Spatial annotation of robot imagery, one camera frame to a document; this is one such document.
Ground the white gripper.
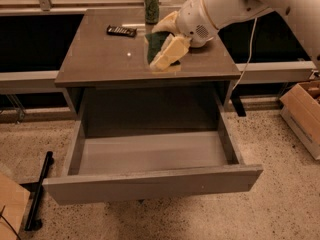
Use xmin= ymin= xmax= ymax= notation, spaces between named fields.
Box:
xmin=149 ymin=0 xmax=218 ymax=72

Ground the green and yellow sponge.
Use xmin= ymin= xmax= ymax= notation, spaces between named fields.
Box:
xmin=145 ymin=31 xmax=173 ymax=65

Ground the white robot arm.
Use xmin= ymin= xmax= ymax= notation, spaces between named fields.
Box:
xmin=150 ymin=0 xmax=320 ymax=71

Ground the grey cabinet with counter top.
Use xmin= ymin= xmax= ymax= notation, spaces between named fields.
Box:
xmin=55 ymin=8 xmax=239 ymax=138

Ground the open grey top drawer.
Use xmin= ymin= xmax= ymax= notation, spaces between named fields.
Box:
xmin=43 ymin=86 xmax=263 ymax=204

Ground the green soda can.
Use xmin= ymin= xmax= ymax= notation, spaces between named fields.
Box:
xmin=144 ymin=0 xmax=159 ymax=24

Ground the black remote control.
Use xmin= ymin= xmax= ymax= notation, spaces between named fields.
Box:
xmin=106 ymin=25 xmax=137 ymax=38

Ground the cardboard box right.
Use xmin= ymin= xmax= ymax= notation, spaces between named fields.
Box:
xmin=280 ymin=80 xmax=320 ymax=160

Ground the cardboard box left corner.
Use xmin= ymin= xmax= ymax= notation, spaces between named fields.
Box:
xmin=0 ymin=173 xmax=30 ymax=240

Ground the black metal bar stand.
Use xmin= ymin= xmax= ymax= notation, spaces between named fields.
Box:
xmin=23 ymin=151 xmax=54 ymax=231

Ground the white cable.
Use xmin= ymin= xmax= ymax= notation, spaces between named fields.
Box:
xmin=231 ymin=16 xmax=260 ymax=92

